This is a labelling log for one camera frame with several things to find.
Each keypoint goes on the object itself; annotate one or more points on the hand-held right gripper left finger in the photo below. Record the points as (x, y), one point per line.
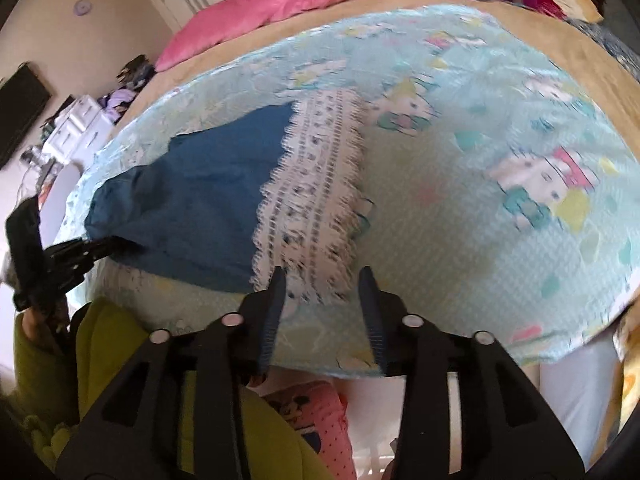
(273, 320)

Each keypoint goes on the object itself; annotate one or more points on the person's left hand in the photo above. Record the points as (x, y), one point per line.
(32, 327)

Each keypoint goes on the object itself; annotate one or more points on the beige bed sheet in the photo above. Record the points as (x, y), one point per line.
(575, 52)

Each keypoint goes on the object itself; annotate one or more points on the round wall fixture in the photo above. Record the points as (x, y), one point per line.
(81, 7)

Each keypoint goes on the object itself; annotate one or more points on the pink duvet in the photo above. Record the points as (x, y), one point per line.
(300, 2)

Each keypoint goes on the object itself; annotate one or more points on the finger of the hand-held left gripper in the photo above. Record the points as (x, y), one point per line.
(95, 248)
(75, 269)

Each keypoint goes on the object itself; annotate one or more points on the person's pink dotted pajama pants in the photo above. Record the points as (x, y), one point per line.
(320, 410)

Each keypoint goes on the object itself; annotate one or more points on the yellow patterned cloth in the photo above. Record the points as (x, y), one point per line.
(626, 360)

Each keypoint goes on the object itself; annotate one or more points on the black television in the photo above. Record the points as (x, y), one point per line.
(20, 105)

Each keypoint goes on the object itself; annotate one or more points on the white bed skirt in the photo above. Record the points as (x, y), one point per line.
(570, 390)

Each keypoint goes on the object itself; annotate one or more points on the white drawer cabinet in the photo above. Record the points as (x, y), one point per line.
(80, 125)

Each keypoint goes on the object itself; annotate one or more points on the purple clothes pile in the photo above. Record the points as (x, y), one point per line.
(119, 100)

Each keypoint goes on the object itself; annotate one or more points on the person's left forearm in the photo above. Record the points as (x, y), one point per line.
(40, 385)

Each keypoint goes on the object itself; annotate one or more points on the light blue cartoon printed blanket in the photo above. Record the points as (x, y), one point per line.
(450, 240)

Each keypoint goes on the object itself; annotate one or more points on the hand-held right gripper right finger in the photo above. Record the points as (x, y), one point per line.
(375, 325)

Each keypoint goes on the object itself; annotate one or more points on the person's green jacket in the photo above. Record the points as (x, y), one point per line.
(210, 410)

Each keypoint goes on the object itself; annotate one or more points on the blue pants with lace cuffs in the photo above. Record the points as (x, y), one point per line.
(200, 200)

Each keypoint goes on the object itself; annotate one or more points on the blue patterned cloth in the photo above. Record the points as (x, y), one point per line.
(616, 46)

